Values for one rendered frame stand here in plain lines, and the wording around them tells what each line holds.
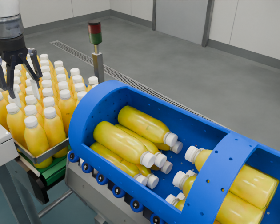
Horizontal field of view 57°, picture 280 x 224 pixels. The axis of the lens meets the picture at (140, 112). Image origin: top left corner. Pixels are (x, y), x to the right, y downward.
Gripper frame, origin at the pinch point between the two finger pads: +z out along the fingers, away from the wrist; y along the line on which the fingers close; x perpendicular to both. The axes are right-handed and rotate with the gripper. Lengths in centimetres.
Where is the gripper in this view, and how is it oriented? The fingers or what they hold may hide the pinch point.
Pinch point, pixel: (26, 94)
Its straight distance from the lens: 95.8
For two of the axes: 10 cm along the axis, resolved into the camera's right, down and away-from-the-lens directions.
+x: -7.5, -3.7, 5.5
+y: 6.6, -4.2, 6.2
